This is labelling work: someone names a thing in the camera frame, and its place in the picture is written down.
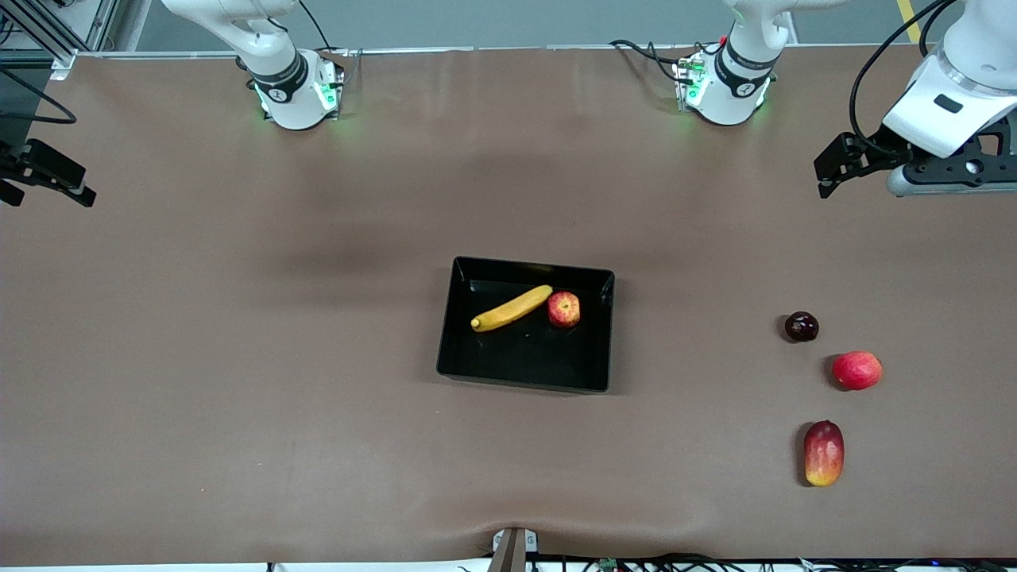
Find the red yellow mango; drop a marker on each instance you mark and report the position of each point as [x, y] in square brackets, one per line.
[824, 453]

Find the large table mat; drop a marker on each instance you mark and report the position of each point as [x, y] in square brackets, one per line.
[199, 397]

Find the aluminium frame strut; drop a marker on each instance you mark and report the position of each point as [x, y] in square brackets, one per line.
[40, 32]

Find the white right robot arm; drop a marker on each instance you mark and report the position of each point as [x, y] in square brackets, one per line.
[290, 87]

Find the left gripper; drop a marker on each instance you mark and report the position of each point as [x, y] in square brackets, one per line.
[876, 145]

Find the black rectangular box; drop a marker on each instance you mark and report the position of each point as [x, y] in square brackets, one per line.
[524, 361]

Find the red yellow striped apple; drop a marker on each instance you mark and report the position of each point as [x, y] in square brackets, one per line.
[564, 310]

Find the dark purple plum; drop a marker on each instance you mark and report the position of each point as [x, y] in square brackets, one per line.
[801, 327]

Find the metal bracket with post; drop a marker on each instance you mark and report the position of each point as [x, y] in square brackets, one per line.
[512, 552]

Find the yellow banana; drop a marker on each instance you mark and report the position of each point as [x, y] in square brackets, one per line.
[512, 308]

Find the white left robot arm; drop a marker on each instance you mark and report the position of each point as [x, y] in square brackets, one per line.
[731, 87]

